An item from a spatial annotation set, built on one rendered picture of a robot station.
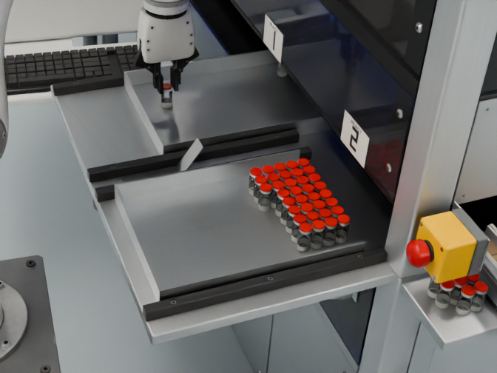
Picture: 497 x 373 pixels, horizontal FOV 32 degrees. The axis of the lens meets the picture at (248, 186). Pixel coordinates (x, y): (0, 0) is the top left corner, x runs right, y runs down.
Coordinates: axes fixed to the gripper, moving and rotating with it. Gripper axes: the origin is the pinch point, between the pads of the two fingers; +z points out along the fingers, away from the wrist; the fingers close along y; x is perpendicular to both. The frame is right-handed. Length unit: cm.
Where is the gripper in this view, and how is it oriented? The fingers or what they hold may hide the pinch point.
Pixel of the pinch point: (166, 80)
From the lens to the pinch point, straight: 169.7
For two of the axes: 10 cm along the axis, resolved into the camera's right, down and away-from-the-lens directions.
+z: -0.5, 7.8, 6.3
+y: -9.3, 2.0, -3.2
